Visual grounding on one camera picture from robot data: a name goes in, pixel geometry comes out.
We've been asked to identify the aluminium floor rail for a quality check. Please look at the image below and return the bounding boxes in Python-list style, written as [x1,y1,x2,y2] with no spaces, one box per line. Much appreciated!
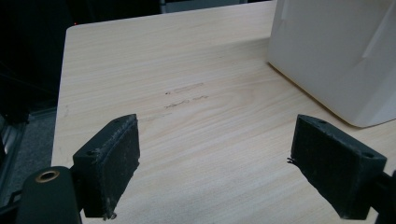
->
[0,118,31,200]

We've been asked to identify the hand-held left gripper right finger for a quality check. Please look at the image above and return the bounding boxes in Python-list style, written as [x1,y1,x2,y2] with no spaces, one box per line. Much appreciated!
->
[287,114,388,220]

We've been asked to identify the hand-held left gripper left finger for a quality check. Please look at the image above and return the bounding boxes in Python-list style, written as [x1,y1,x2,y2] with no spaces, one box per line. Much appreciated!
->
[72,113,141,220]

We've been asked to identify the white plastic storage box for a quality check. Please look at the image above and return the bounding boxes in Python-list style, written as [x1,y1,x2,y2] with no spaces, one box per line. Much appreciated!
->
[266,0,396,129]

